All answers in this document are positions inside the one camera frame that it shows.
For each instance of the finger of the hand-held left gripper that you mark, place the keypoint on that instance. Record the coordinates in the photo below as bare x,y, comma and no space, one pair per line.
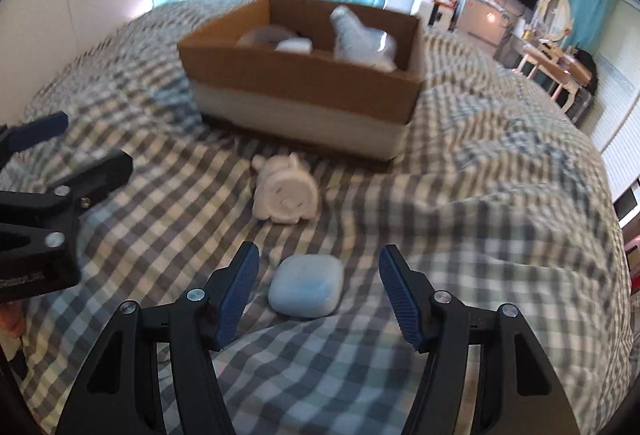
100,172
37,131

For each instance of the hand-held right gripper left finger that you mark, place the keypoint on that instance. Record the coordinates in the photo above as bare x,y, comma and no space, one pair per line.
237,300

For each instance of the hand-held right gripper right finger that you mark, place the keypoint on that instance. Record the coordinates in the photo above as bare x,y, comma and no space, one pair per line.
400,300

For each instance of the light blue rounded case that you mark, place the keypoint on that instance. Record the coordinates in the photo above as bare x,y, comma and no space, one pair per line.
306,287

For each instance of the white animal figurine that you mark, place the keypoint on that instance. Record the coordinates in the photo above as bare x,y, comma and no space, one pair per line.
287,192

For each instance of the dark translucent cup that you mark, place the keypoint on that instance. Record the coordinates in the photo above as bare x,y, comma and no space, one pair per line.
260,36

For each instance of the cardboard box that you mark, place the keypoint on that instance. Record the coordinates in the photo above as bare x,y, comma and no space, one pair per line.
300,85

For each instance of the blue white tissue pack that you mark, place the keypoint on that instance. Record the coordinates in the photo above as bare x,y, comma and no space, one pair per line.
295,46

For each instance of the grey checkered blanket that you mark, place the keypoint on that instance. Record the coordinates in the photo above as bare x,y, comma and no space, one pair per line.
475,215

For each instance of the white dressing table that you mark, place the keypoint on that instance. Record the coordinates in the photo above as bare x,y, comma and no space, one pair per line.
550,70

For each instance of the white louvered wardrobe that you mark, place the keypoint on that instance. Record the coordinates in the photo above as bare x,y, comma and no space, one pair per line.
620,115

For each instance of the silver mini fridge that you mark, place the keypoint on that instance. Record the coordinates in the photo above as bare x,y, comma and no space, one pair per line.
482,22

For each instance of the white suitcase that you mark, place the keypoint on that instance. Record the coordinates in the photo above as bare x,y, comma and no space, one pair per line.
421,10

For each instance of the black bag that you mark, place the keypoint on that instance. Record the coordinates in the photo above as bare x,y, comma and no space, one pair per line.
585,70

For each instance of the oval white vanity mirror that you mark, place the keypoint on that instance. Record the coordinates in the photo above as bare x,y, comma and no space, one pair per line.
551,17

